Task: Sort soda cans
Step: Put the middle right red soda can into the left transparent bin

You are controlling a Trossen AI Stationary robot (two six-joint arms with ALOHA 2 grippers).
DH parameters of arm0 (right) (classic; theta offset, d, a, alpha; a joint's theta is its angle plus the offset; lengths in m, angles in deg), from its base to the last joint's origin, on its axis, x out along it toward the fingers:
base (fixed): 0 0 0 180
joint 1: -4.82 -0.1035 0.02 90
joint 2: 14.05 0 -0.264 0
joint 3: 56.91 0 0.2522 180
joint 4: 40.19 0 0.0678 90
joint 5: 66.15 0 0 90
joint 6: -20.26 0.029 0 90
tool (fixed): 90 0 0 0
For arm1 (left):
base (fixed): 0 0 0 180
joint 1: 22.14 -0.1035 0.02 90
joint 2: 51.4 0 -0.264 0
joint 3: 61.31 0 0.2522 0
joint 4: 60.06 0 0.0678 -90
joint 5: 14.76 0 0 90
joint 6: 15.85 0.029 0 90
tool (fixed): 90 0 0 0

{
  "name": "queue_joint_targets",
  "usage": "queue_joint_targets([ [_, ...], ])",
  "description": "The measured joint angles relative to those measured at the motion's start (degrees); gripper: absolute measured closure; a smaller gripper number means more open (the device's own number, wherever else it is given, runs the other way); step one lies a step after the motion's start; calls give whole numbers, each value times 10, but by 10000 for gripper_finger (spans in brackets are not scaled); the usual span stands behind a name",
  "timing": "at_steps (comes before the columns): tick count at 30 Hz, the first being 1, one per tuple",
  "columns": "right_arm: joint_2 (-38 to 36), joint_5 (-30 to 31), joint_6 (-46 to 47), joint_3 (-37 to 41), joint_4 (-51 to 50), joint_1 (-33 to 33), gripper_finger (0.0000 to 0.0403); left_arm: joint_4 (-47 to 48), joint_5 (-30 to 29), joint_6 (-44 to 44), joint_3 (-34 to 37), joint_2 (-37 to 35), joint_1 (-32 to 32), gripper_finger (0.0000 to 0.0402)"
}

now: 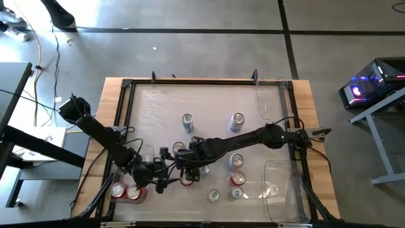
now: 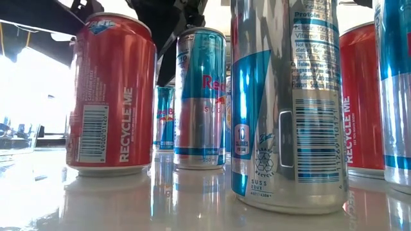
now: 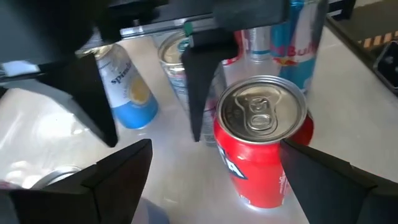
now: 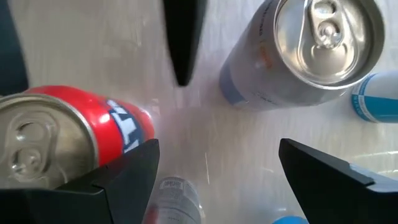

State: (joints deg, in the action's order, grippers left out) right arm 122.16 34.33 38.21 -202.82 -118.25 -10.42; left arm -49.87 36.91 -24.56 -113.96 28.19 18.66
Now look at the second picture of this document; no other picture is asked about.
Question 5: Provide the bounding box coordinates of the white blue Spindrift can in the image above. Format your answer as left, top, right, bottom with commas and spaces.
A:
224, 76, 232, 153

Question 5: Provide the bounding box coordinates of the black table frame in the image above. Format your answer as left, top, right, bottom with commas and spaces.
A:
35, 134, 68, 148

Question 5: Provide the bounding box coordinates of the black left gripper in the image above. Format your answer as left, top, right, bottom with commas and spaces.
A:
127, 0, 208, 87

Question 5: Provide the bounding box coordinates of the clear plastic bin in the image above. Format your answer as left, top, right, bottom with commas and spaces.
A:
0, 123, 42, 157

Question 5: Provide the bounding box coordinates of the blue silver Red Bull can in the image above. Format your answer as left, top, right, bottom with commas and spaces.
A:
373, 0, 411, 195
173, 27, 227, 170
153, 85, 176, 151
230, 0, 349, 215

